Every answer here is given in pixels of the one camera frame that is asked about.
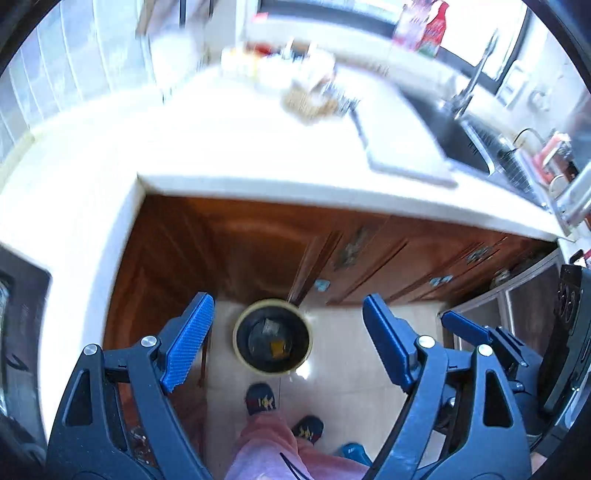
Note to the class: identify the speckled brown packet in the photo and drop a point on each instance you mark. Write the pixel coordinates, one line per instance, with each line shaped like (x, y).
(309, 105)

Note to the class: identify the stainless steel sink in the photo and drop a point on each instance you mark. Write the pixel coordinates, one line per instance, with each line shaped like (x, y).
(461, 134)

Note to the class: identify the person's right dark shoe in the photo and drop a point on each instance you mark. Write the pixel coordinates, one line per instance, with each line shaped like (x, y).
(307, 427)

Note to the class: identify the white wall socket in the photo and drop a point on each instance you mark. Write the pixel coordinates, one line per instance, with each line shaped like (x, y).
(538, 99)

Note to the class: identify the red spray bottle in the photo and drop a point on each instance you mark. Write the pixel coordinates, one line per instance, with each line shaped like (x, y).
(434, 27)

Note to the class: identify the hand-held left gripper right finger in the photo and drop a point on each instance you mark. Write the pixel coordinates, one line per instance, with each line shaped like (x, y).
(388, 341)

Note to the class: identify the white wall panel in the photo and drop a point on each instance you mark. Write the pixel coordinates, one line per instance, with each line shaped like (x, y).
(512, 81)

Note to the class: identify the steel kitchen faucet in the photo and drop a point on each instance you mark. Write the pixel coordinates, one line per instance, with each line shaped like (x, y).
(475, 69)

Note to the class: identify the blue plastic item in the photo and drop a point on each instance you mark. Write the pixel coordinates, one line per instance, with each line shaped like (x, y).
(353, 453)

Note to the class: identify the small orange item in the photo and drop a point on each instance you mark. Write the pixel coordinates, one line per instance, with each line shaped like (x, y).
(261, 18)

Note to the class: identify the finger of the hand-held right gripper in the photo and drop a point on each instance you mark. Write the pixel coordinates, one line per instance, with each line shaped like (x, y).
(461, 325)

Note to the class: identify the pink dish brush holder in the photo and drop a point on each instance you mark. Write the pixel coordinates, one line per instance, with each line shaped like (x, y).
(554, 154)

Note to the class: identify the silver metal appliance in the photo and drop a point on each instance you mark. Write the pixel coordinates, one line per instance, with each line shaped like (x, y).
(575, 198)

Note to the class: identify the round trash bin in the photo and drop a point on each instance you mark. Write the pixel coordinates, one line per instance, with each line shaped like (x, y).
(272, 341)

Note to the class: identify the dark framed window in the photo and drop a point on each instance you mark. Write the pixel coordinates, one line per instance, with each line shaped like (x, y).
(360, 9)

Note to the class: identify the black gas stove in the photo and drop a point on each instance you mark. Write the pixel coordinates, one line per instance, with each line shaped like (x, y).
(23, 323)

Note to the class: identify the person's pants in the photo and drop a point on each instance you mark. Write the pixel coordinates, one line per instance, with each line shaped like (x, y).
(272, 452)

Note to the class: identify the brown cardboard sheet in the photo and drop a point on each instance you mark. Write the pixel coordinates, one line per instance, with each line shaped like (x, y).
(401, 147)

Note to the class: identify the pink soap bottle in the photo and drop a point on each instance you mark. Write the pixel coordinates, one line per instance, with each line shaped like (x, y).
(408, 23)

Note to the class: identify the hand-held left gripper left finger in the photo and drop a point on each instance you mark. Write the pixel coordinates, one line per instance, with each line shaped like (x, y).
(189, 341)

